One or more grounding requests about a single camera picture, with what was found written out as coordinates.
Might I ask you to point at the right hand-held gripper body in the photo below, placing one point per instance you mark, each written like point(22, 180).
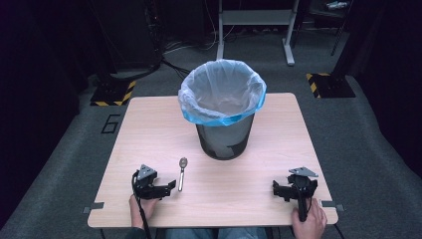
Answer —
point(302, 187)

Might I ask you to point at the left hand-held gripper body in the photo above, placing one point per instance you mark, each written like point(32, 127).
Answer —
point(146, 186)

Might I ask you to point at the metal spoon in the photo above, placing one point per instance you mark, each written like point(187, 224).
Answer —
point(181, 172)

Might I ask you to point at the black mesh trash bin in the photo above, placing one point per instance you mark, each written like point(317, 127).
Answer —
point(225, 139)

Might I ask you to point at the person's left hand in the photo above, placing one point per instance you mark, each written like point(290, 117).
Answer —
point(144, 209)

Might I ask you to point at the person's right hand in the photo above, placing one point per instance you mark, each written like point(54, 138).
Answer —
point(312, 222)

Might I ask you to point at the grey tape strip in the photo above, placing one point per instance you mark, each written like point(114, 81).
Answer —
point(93, 207)
point(331, 204)

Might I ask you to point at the person's legs in jeans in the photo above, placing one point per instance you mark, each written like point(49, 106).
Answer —
point(215, 233)

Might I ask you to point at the blue plastic bin liner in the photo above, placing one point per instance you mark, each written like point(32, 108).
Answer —
point(222, 89)

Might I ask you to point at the black equipment cabinet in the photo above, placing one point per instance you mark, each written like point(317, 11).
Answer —
point(129, 33)

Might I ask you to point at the black yellow striped base plate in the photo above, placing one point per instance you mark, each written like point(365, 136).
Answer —
point(114, 93)
point(330, 85)

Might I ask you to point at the white metal table frame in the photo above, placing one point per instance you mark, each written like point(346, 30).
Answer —
point(255, 17)

